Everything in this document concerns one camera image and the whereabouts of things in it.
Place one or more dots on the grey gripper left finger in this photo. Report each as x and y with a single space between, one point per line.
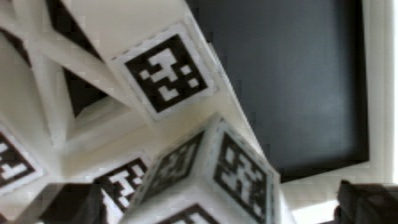
77 205

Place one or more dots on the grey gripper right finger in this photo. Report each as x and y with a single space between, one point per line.
368 204

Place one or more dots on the white tagged cube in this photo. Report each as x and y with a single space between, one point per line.
210 182

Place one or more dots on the white chair back part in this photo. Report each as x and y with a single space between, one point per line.
112 85

